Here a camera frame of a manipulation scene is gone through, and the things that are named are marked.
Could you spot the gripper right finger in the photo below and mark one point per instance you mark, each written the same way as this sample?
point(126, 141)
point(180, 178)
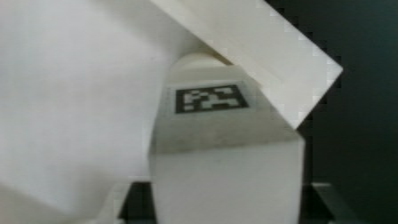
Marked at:
point(325, 209)

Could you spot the white U-shaped fence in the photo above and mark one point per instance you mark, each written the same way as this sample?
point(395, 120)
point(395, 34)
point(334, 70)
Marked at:
point(242, 28)

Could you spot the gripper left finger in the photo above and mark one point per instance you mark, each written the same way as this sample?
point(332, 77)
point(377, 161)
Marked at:
point(128, 206)

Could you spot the white square tabletop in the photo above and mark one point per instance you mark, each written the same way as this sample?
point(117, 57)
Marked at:
point(87, 53)

